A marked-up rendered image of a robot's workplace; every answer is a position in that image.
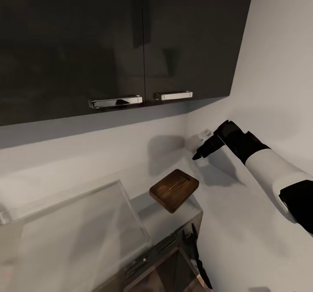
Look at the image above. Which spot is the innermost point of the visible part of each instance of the cabinet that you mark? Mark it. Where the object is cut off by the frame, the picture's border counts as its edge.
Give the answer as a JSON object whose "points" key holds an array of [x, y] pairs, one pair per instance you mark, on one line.
{"points": [[68, 58]]}

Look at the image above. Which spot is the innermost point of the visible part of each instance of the cutting board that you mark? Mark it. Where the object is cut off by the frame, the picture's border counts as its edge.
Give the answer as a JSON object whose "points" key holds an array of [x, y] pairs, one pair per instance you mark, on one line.
{"points": [[172, 190]]}

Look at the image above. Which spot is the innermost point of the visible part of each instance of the drop in sink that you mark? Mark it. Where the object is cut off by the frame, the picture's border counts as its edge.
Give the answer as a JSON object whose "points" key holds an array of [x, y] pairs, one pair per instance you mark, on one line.
{"points": [[74, 245]]}

